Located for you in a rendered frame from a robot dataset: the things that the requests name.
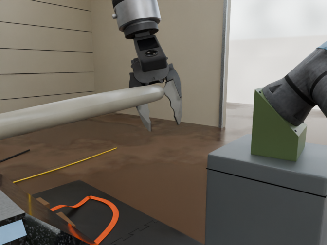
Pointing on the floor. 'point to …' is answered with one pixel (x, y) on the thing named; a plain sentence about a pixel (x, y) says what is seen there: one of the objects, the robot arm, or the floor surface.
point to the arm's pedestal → (265, 197)
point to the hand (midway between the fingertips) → (163, 122)
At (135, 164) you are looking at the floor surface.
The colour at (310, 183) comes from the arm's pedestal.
